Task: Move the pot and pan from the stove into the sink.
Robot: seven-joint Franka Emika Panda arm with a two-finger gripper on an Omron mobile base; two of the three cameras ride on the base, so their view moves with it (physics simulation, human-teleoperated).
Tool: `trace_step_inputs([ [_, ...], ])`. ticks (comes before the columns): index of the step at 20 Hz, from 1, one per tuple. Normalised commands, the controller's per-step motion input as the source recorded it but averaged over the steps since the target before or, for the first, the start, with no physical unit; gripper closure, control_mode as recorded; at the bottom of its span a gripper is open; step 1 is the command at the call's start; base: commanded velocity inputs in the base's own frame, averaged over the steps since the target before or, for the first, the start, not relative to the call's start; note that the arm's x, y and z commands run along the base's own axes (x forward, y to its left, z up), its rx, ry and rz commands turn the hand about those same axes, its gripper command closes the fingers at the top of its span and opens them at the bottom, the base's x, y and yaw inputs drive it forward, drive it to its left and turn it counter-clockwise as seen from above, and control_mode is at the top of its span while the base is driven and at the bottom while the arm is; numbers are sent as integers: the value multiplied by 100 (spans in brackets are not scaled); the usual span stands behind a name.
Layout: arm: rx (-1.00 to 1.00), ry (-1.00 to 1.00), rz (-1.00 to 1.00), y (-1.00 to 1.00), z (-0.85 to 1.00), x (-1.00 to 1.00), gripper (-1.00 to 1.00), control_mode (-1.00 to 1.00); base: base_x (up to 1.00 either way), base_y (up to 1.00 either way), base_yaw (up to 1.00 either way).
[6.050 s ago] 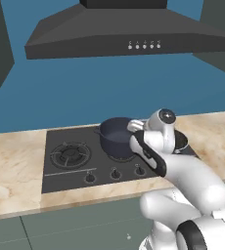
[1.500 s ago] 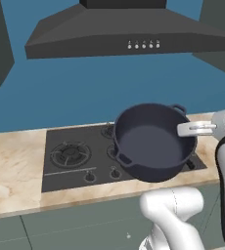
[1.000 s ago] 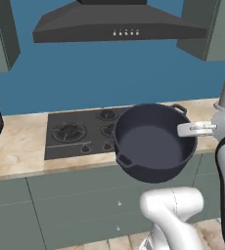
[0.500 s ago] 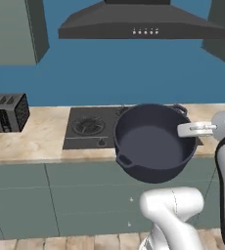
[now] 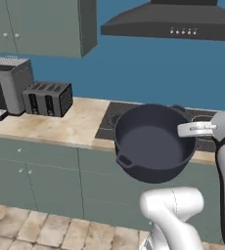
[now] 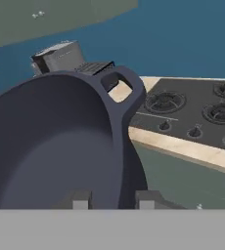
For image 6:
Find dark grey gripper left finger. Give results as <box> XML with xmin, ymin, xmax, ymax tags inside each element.
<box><xmin>52</xmin><ymin>189</ymin><xmax>93</xmax><ymax>210</ymax></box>

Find dark blue-grey pot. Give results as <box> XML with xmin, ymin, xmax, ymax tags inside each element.
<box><xmin>0</xmin><ymin>64</ymin><xmax>149</xmax><ymax>210</ymax></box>

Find grey-green wall cupboards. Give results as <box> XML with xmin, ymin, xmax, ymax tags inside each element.
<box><xmin>0</xmin><ymin>0</ymin><xmax>139</xmax><ymax>51</ymax></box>

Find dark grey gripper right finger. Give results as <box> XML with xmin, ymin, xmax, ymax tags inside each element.
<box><xmin>135</xmin><ymin>189</ymin><xmax>186</xmax><ymax>210</ymax></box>

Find black gas hob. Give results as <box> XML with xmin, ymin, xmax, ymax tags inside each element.
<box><xmin>128</xmin><ymin>77</ymin><xmax>225</xmax><ymax>154</ymax></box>

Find black slotted rack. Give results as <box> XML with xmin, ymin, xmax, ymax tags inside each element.
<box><xmin>74</xmin><ymin>61</ymin><xmax>115</xmax><ymax>77</ymax></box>

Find grey-green base cupboard front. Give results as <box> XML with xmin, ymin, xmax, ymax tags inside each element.
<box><xmin>131</xmin><ymin>141</ymin><xmax>225</xmax><ymax>210</ymax></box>

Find grey metal toaster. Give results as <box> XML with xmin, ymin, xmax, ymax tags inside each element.
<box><xmin>30</xmin><ymin>40</ymin><xmax>86</xmax><ymax>78</ymax></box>

